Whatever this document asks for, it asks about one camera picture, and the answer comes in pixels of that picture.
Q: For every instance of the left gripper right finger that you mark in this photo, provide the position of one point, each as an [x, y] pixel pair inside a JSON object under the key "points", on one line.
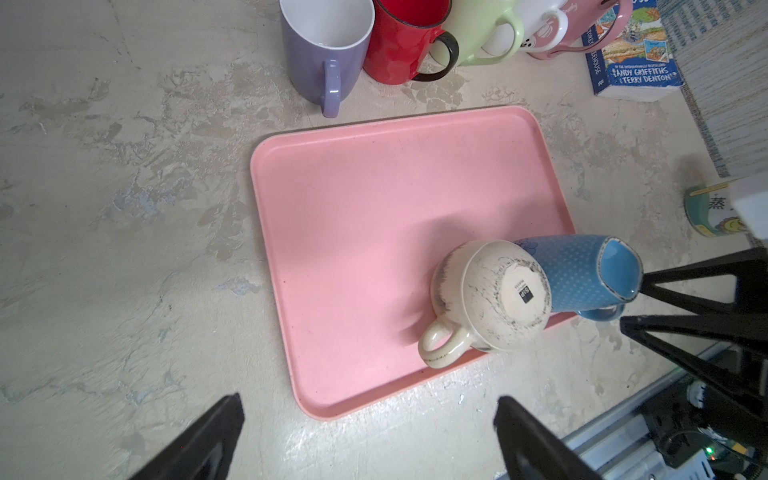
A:
{"points": [[530, 450]]}

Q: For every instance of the light green mug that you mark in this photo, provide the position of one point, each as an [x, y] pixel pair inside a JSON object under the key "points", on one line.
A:
{"points": [[473, 22]]}

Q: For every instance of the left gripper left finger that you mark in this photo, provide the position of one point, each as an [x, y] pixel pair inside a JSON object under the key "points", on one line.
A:
{"points": [[205, 450]]}

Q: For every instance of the blue mug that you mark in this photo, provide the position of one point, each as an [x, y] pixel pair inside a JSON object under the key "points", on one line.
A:
{"points": [[594, 276]]}

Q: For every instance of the small round tin can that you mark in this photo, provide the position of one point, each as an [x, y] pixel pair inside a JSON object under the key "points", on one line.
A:
{"points": [[710, 212]]}

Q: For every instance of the cream ceramic teapot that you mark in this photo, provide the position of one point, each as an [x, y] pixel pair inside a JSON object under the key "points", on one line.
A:
{"points": [[488, 295]]}

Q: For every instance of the red mug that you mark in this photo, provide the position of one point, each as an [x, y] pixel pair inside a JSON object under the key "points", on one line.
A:
{"points": [[403, 33]]}

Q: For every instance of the pink ghost pattern mug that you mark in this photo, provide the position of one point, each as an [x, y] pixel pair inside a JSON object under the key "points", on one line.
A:
{"points": [[582, 16]]}

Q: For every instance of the blue treehouse book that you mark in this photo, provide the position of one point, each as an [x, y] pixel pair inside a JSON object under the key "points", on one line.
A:
{"points": [[638, 65]]}

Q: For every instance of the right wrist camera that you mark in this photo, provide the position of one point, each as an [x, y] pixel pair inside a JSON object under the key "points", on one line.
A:
{"points": [[748, 196]]}

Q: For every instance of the pink plastic tray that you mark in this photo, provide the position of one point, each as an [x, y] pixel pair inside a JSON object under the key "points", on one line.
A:
{"points": [[356, 217]]}

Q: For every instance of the white mug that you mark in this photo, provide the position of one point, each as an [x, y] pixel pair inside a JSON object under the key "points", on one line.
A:
{"points": [[534, 27]]}

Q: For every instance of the purple mug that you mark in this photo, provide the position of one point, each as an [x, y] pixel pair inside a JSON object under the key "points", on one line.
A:
{"points": [[325, 43]]}

